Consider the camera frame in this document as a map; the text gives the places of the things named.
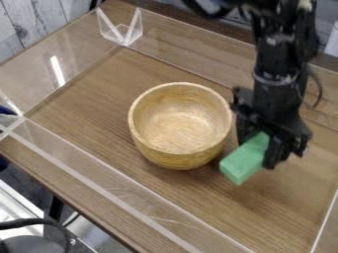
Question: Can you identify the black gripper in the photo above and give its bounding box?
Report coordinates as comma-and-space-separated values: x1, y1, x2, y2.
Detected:
232, 73, 313, 169

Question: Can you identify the green rectangular block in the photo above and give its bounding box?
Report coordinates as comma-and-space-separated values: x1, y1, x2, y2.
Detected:
220, 132, 270, 186

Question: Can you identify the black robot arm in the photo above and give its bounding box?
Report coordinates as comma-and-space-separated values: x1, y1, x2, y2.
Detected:
182, 0, 318, 169

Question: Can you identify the brown wooden bowl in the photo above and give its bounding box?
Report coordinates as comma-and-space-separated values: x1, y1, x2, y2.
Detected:
129, 82, 233, 170

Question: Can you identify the white object at right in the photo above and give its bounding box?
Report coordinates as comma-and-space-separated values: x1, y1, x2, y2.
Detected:
325, 20, 338, 57

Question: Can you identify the black table leg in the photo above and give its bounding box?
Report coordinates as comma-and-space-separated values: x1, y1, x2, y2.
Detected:
50, 197, 65, 221

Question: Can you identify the blue object at edge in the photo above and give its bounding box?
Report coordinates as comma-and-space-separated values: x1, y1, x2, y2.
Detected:
0, 105, 18, 116

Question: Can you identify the clear acrylic enclosure wall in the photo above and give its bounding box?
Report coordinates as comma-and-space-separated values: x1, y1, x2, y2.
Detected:
0, 1, 338, 253

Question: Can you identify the black cable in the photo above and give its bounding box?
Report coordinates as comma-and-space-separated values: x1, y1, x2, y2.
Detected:
0, 217, 71, 253

